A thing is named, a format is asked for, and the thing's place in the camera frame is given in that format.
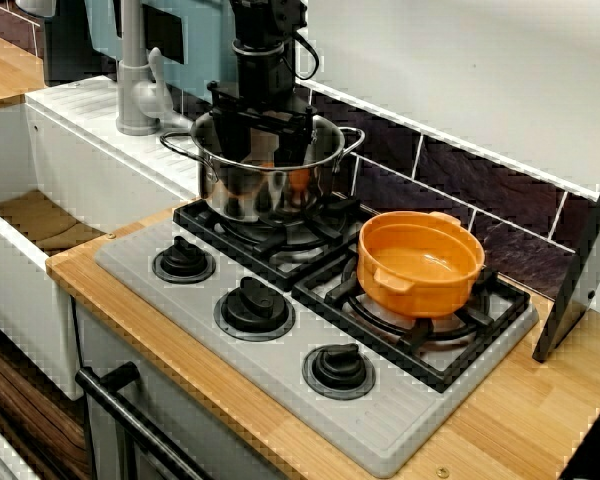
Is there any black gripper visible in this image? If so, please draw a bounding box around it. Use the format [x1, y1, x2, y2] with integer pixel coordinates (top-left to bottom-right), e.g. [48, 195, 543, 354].
[208, 44, 315, 166]

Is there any stainless steel pot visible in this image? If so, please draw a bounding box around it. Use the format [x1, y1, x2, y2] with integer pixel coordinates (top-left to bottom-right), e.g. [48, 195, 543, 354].
[159, 112, 366, 221]

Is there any orange plastic pot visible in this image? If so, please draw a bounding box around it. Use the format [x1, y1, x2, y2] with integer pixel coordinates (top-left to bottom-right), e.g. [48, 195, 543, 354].
[355, 210, 486, 319]

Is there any black burner grate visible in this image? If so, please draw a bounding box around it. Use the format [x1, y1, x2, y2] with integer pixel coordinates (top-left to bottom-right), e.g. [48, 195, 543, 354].
[291, 252, 532, 394]
[172, 194, 376, 292]

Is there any black rectangular plate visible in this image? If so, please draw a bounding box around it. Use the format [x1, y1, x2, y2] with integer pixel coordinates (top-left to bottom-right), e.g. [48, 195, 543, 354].
[142, 7, 186, 65]

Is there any black stove knob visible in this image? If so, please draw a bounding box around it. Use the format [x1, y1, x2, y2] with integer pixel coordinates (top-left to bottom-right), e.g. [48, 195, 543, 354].
[152, 236, 216, 284]
[302, 342, 376, 401]
[214, 276, 297, 342]

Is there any grey toy faucet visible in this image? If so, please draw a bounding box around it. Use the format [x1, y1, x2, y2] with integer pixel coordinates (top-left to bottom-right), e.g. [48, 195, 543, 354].
[115, 0, 194, 137]

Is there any white sink basin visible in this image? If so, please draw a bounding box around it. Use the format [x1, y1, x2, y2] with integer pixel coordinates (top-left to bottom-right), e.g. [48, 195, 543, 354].
[0, 74, 199, 401]

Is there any grey stove top plate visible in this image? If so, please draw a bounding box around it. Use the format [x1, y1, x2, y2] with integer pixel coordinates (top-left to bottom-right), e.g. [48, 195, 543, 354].
[93, 199, 541, 479]

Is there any white rounded object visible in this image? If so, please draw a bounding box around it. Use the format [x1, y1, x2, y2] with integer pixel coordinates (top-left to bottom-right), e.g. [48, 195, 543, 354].
[14, 0, 57, 17]

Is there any white toy oven door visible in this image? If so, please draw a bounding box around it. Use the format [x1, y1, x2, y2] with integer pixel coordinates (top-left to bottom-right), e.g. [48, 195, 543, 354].
[72, 299, 291, 480]

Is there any dark grey side panel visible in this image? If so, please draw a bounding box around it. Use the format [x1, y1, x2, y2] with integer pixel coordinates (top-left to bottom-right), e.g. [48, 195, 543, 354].
[532, 144, 600, 364]

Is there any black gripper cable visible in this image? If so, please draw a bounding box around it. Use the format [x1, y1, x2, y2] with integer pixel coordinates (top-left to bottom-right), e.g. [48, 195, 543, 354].
[292, 29, 321, 81]

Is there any black oven door handle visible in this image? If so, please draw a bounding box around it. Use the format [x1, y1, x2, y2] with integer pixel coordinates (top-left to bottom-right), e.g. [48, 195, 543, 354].
[74, 362, 211, 480]

